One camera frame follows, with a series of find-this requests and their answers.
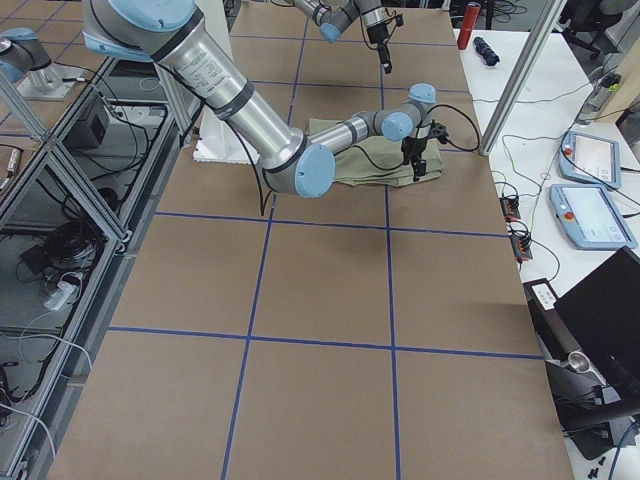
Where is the white camera pedestal column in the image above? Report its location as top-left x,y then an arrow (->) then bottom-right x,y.
194,0 -> 249,165

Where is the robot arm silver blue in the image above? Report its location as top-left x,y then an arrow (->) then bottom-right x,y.
82,1 -> 436,198
285,0 -> 404,74

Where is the olive green long-sleeve shirt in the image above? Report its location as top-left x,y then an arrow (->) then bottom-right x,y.
334,137 -> 445,187

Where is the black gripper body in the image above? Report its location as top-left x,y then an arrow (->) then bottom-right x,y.
401,137 -> 426,165
367,23 -> 389,47

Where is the far blue teach pendant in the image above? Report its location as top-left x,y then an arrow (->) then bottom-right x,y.
557,130 -> 621,189

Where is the orange black connector module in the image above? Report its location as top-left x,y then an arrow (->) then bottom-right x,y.
499,195 -> 521,221

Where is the near blue teach pendant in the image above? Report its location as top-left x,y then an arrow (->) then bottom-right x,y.
549,184 -> 638,251

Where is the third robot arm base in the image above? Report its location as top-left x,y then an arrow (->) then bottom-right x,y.
1,27 -> 85,100

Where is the black power adapter box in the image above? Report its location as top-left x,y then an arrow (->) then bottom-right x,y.
63,104 -> 109,149

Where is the blue teach pendant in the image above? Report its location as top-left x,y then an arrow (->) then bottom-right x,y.
549,184 -> 638,251
557,130 -> 621,189

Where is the red cylinder tube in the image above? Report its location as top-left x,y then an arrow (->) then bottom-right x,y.
457,1 -> 481,50

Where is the folded dark blue umbrella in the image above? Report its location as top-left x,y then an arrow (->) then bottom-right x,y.
473,36 -> 500,67

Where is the aluminium frame post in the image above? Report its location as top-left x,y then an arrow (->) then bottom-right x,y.
478,0 -> 566,156

